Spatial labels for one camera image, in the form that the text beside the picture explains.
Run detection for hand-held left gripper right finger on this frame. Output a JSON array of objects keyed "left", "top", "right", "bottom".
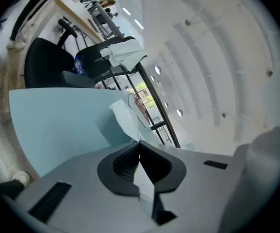
[{"left": 139, "top": 140, "right": 243, "bottom": 233}]

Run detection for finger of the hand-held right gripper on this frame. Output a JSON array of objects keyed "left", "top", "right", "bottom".
[{"left": 217, "top": 124, "right": 280, "bottom": 233}]

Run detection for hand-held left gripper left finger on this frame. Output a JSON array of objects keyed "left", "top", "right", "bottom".
[{"left": 15, "top": 141, "right": 160, "bottom": 233}]

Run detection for person's white left shoe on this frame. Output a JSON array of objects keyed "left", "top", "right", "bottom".
[{"left": 10, "top": 170, "right": 31, "bottom": 186}]

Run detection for person's black trousers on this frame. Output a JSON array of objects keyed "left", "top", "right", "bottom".
[{"left": 0, "top": 180, "right": 26, "bottom": 200}]

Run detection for pale blue table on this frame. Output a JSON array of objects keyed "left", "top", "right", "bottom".
[{"left": 8, "top": 87, "right": 200, "bottom": 179}]

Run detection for black metal railing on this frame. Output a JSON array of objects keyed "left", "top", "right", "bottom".
[{"left": 92, "top": 2, "right": 181, "bottom": 149}]

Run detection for blue water bottle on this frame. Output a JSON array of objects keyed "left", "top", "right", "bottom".
[{"left": 73, "top": 56, "right": 85, "bottom": 76}]

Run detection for black office chair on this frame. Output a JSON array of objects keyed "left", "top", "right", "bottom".
[{"left": 24, "top": 18, "right": 97, "bottom": 89}]

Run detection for pale green garment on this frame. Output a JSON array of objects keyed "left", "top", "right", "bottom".
[{"left": 99, "top": 39, "right": 148, "bottom": 72}]

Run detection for wooden desk with white legs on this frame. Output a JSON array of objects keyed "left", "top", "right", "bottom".
[{"left": 55, "top": 0, "right": 104, "bottom": 45}]

